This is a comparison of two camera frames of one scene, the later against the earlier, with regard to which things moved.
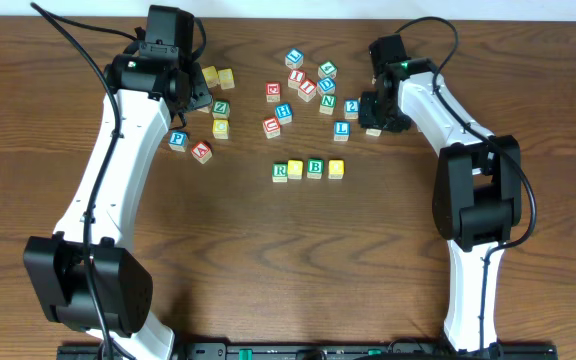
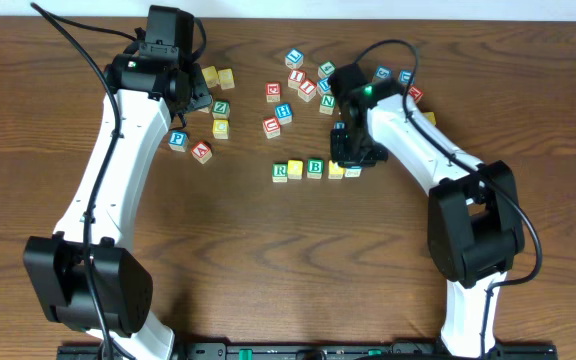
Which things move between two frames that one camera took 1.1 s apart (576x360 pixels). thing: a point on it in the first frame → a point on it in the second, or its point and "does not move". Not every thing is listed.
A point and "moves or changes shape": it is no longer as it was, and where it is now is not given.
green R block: [279, 172] does not move
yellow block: [295, 169] does not move
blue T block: [373, 132] moves or changes shape
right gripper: [399, 121] → [344, 157]
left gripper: [199, 97] does not move
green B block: [315, 168] does not move
